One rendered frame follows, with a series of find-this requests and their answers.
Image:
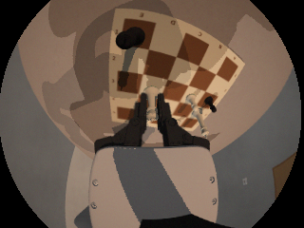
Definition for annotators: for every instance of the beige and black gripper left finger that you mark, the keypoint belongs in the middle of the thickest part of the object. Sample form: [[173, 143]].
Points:
[[130, 135]]

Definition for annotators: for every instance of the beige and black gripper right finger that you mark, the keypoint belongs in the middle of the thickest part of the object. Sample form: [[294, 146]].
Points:
[[169, 128]]

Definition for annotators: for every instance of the brown and tan chessboard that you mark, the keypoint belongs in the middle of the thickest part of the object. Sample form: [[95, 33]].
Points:
[[176, 57]]

